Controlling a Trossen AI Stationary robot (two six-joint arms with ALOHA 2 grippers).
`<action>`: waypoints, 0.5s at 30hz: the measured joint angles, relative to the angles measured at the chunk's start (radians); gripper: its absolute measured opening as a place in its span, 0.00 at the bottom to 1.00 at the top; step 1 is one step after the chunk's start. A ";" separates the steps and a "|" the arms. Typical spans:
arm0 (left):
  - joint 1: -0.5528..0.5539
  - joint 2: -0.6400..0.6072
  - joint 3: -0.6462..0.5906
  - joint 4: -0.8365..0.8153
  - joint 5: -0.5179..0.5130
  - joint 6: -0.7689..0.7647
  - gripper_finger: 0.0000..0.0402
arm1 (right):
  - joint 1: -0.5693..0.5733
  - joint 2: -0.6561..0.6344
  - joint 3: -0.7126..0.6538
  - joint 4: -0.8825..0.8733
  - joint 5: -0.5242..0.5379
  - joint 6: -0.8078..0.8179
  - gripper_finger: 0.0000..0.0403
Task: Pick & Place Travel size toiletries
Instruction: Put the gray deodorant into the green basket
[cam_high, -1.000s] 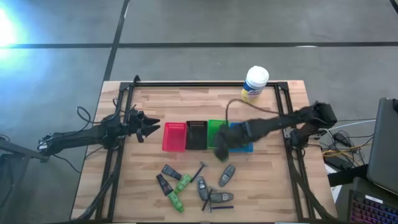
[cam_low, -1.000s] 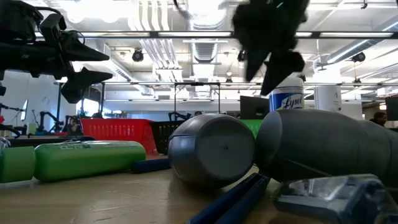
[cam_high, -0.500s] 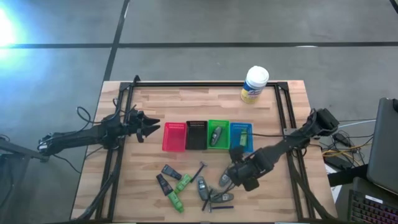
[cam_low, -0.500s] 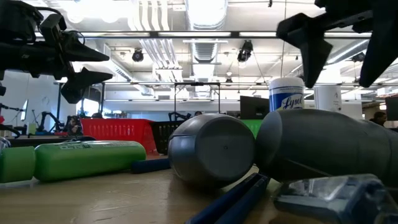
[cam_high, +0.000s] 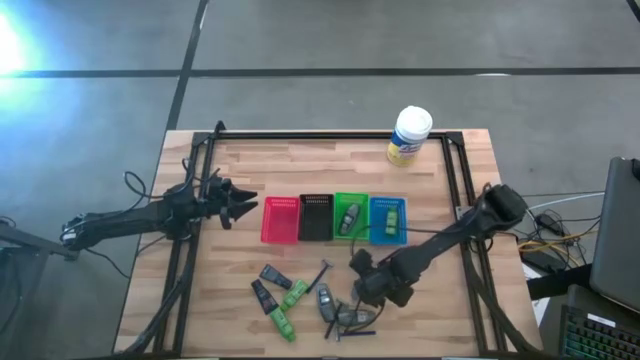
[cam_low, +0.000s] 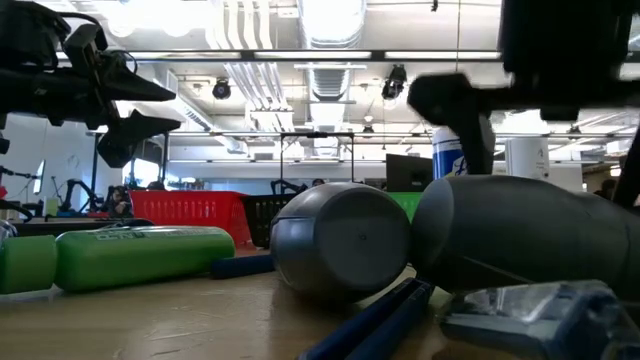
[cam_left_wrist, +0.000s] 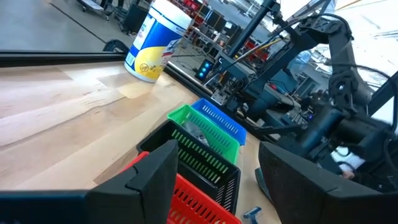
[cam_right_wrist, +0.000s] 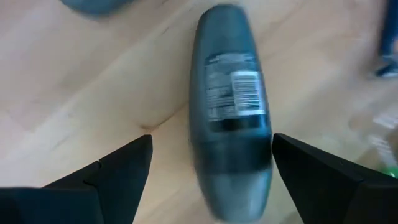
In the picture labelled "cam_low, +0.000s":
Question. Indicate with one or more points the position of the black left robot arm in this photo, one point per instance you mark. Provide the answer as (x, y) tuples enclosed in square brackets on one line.
[(30, 95)]

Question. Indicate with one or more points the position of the black background station frame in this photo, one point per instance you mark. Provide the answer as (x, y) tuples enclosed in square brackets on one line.
[(317, 134)]

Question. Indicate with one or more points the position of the white-lit background monitor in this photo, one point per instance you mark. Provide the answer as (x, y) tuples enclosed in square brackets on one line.
[(39, 177)]

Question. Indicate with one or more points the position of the black background table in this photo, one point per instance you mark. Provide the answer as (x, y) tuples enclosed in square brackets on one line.
[(60, 227)]

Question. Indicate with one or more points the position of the person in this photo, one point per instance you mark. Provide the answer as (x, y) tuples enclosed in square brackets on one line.
[(120, 200), (607, 189), (318, 182)]

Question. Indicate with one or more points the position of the red plastic basket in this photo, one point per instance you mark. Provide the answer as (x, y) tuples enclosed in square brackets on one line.
[(190, 210)]

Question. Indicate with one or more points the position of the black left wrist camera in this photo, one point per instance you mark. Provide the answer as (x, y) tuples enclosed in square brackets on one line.
[(85, 42)]

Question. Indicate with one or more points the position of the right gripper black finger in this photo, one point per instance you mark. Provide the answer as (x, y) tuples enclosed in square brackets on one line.
[(450, 100), (631, 185)]

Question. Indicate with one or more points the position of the black screws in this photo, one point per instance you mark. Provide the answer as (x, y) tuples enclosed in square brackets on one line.
[(380, 320)]

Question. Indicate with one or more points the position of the green plastic basket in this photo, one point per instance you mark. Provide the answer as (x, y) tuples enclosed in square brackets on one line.
[(407, 202)]

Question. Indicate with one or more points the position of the white-lidded wipes canister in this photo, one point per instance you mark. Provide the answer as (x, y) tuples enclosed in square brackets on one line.
[(445, 155)]

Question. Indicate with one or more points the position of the black plastic basket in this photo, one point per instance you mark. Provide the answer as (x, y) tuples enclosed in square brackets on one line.
[(260, 220)]

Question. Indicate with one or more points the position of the green toiletry tube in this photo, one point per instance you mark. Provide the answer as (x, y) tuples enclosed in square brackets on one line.
[(25, 262), (140, 260)]

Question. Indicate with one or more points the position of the black background robot arm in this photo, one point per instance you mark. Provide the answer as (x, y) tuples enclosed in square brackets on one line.
[(75, 183)]

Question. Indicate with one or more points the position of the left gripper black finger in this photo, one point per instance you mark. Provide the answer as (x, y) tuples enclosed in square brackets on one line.
[(130, 140), (140, 87)]

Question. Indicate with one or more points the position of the black computer monitor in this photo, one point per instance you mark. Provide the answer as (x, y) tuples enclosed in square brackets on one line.
[(407, 172)]

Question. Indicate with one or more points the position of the black ceiling spotlight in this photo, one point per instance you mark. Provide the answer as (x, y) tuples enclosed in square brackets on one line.
[(221, 89), (395, 82)]

